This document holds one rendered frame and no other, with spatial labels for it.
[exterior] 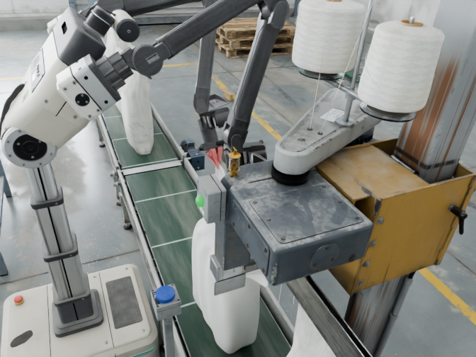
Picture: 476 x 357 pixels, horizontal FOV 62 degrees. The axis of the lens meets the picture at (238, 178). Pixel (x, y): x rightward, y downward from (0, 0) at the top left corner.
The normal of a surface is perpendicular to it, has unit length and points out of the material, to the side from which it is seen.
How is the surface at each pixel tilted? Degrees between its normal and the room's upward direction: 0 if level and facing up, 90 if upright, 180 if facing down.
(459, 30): 90
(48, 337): 0
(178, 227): 0
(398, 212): 90
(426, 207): 90
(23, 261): 0
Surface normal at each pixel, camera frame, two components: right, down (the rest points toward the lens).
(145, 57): 0.30, 0.36
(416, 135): -0.91, 0.18
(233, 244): 0.40, 0.52
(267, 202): 0.05, -0.84
